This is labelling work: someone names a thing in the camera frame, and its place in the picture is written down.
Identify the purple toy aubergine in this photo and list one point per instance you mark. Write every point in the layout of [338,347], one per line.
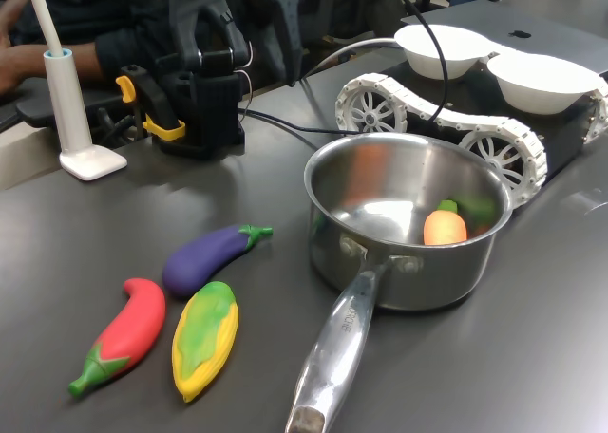
[204,262]

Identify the person's hand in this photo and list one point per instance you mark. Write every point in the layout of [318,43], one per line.
[24,67]

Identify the tracked vehicle with white tracks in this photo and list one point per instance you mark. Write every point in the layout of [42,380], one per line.
[366,117]

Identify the black and yellow clip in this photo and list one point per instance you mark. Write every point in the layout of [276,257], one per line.
[157,105]

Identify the white bowl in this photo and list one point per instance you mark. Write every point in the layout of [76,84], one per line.
[541,86]
[442,53]

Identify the person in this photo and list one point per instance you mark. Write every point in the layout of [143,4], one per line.
[95,5]

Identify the orange toy carrot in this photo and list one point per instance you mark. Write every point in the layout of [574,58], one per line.
[444,229]

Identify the black chair armrest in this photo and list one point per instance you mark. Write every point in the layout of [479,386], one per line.
[33,112]

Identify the yellow green toy corn cob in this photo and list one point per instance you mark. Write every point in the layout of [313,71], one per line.
[204,347]

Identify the red toy chilli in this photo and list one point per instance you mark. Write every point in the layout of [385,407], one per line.
[133,328]

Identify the white post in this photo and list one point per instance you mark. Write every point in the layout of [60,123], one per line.
[71,119]

